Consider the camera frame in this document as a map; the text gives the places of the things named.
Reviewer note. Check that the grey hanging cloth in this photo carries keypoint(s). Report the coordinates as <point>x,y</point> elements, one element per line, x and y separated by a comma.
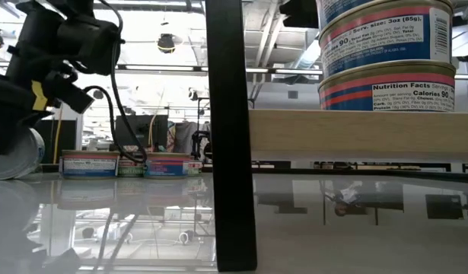
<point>185,135</point>

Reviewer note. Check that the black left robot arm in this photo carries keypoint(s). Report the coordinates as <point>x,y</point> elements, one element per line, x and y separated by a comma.
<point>85,42</point>

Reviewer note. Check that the gold-lidded salmon can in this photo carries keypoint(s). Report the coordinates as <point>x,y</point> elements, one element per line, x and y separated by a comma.
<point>370,42</point>
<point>167,167</point>
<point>89,167</point>
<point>347,95</point>
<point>332,11</point>

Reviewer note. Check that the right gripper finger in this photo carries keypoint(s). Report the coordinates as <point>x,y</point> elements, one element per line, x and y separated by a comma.
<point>302,13</point>

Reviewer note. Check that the black standing board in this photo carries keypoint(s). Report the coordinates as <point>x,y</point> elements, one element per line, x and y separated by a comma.
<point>66,141</point>

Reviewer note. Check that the yellow tape piece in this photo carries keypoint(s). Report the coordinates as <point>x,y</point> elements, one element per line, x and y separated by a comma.
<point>39,97</point>

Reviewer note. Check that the black shelf side panel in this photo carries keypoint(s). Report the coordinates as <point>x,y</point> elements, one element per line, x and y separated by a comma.
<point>230,152</point>

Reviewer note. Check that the small black ceiling sensor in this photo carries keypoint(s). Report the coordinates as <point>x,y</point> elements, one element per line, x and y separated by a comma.
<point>193,94</point>
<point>98,94</point>

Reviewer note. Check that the silver-lidded tuna can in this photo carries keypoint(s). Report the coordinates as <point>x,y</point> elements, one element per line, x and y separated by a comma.
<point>24,163</point>
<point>195,169</point>
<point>131,170</point>

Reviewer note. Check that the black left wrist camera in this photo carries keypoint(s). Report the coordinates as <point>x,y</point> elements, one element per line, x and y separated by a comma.
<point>74,97</point>

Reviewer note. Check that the black metal table frame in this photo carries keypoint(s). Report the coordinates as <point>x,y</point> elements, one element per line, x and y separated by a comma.
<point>370,176</point>

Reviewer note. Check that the long ceiling light bar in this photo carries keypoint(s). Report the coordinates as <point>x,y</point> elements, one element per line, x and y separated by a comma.
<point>271,71</point>

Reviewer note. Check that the wooden shelf board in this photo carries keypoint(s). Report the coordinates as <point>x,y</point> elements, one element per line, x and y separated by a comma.
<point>351,133</point>

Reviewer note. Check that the black computer monitor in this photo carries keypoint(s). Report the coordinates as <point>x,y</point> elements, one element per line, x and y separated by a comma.
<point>142,129</point>

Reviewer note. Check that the white pillar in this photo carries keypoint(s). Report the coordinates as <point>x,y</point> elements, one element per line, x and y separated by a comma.
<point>75,125</point>

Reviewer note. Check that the square wall vent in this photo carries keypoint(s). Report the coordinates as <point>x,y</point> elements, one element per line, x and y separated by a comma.
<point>292,94</point>

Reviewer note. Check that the black dome ceiling camera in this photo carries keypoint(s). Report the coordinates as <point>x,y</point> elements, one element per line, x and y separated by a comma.
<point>166,43</point>

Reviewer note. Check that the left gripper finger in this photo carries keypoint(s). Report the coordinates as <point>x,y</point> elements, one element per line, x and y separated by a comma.
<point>7,131</point>

